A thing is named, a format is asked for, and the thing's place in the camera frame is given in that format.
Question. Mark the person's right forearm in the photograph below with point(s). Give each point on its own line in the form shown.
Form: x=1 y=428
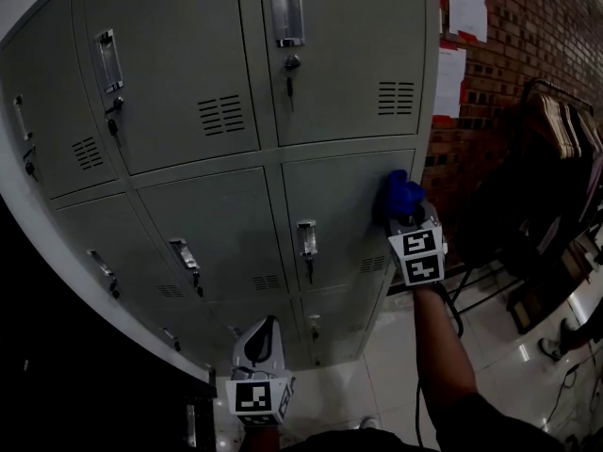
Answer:
x=443 y=346

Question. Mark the dark hanging clothes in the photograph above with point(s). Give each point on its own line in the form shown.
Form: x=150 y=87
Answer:
x=518 y=205

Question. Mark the brown box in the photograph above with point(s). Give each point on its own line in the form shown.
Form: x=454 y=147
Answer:
x=520 y=313

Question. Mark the blue cloth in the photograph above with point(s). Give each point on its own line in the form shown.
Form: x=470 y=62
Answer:
x=398 y=191

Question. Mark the black metal clothes rack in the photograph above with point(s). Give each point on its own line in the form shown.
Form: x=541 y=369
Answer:
x=459 y=327

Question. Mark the person's left forearm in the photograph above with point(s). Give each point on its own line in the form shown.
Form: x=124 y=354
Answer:
x=261 y=440

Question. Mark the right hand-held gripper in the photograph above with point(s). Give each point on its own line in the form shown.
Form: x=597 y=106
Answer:
x=421 y=257

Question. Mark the row of wooden hangers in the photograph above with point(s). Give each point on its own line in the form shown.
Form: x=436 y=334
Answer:
x=558 y=130

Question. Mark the white paper sheet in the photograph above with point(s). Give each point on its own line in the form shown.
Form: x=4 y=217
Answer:
x=466 y=3
x=447 y=83

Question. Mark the person's black shirt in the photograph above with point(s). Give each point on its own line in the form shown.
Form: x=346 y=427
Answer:
x=494 y=431

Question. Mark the person's white shoe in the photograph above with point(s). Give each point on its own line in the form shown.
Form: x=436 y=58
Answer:
x=369 y=422

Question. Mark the grey metal locker cabinet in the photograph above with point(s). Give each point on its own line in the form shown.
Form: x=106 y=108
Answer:
x=188 y=64

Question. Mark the grey metal locker door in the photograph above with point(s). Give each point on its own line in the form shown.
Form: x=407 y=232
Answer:
x=330 y=196

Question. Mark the locker locks with keys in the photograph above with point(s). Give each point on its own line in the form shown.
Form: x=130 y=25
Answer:
x=292 y=61

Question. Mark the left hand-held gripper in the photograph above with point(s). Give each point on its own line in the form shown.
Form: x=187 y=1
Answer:
x=256 y=396

